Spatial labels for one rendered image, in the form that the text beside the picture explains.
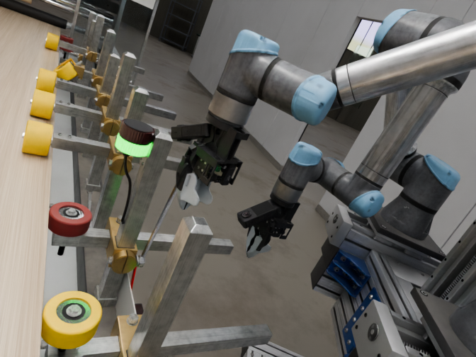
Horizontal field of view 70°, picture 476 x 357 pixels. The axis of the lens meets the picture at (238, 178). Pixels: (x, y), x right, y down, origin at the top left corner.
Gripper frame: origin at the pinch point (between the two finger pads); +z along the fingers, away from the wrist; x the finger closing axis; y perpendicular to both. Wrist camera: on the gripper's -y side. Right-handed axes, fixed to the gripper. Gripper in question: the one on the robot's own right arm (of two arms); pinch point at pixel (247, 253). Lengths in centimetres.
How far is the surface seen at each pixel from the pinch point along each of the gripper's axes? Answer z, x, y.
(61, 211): -8, 0, -50
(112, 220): -4.4, 3.4, -38.7
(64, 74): -10, 96, -50
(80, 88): -13, 73, -45
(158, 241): -3.2, -1.6, -28.3
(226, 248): -2.6, -1.6, -9.1
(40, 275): -7, -17, -53
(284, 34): -86, 431, 248
